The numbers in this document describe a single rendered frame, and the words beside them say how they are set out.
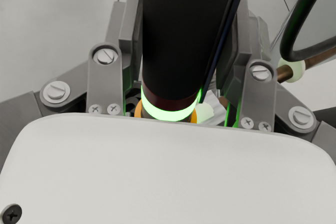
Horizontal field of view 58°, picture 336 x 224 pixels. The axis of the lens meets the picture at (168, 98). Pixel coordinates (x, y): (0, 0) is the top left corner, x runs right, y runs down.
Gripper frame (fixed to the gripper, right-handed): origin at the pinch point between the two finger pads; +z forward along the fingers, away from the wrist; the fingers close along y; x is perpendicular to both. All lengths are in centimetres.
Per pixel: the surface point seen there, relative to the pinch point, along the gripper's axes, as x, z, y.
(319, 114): -17.3, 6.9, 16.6
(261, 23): -37, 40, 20
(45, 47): -151, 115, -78
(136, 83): -26.8, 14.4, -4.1
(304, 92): -35.2, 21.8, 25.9
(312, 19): -93, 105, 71
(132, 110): -28.7, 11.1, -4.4
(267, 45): -37, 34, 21
